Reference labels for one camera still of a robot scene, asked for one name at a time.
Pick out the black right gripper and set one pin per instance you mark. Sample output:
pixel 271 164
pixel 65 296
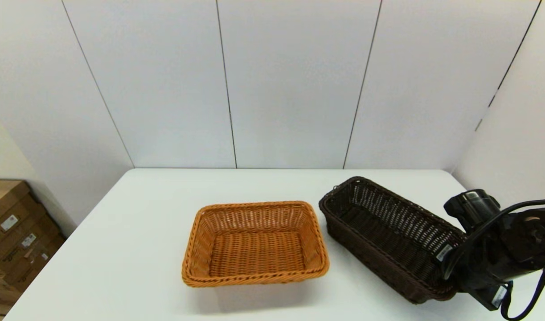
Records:
pixel 486 263

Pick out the dark brown wicker basket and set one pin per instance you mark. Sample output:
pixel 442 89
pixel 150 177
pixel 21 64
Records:
pixel 379 223

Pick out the orange wicker basket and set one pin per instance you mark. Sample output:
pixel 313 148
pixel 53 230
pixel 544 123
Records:
pixel 254 249

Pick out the brown cardboard box white label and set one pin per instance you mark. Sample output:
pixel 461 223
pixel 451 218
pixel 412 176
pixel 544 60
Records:
pixel 5 200
pixel 18 249
pixel 36 269

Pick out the pale cardboard box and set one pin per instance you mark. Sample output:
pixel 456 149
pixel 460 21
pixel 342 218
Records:
pixel 0 290

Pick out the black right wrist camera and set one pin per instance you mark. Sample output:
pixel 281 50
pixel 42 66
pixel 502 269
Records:
pixel 473 207

